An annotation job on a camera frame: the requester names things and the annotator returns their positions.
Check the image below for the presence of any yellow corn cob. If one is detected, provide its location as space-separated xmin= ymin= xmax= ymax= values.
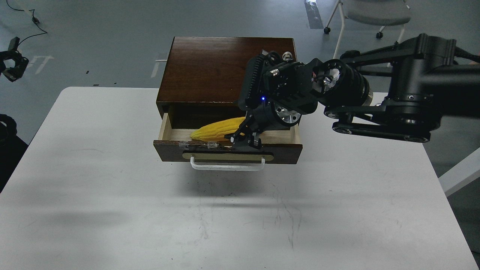
xmin=190 ymin=117 xmax=245 ymax=142

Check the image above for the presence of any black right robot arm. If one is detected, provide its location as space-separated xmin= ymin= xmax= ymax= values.
xmin=225 ymin=34 xmax=480 ymax=149

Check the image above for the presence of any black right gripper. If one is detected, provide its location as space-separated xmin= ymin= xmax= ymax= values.
xmin=224 ymin=100 xmax=302 ymax=149

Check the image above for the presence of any black cable on floor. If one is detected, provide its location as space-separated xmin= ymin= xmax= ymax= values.
xmin=6 ymin=0 xmax=49 ymax=47

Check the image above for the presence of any black corrugated cable left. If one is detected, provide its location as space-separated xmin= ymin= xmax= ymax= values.
xmin=0 ymin=114 xmax=18 ymax=145

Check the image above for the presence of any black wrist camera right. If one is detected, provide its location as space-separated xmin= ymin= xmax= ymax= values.
xmin=237 ymin=51 xmax=322 ymax=115

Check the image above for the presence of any grey office chair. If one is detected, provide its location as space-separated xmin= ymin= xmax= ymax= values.
xmin=323 ymin=0 xmax=411 ymax=59

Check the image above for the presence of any wooden drawer with white handle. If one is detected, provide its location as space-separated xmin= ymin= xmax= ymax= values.
xmin=153 ymin=112 xmax=303 ymax=164

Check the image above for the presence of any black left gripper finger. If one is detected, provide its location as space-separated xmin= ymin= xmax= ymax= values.
xmin=0 ymin=36 xmax=29 ymax=82

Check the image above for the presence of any dark wooden cabinet case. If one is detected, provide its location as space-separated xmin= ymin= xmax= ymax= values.
xmin=156 ymin=36 xmax=296 ymax=129

